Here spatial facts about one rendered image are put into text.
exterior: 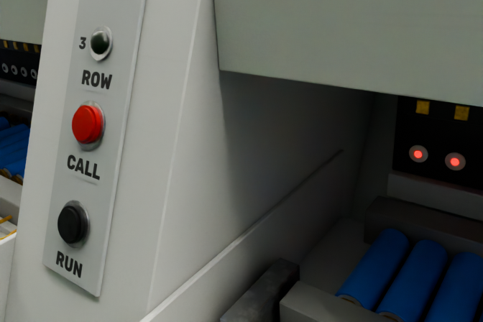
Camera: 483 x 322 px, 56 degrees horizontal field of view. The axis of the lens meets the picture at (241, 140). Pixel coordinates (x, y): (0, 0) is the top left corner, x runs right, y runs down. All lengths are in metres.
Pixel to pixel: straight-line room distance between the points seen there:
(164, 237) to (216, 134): 0.05
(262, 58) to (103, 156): 0.08
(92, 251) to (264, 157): 0.09
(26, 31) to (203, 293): 0.17
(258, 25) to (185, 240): 0.09
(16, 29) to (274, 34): 0.17
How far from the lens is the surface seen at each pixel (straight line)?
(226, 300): 0.22
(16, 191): 0.36
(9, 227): 0.35
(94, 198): 0.20
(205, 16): 0.17
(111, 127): 0.19
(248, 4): 0.17
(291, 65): 0.16
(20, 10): 0.28
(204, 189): 0.19
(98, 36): 0.20
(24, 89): 0.58
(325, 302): 0.22
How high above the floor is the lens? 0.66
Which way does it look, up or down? 5 degrees down
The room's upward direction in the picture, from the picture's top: 10 degrees clockwise
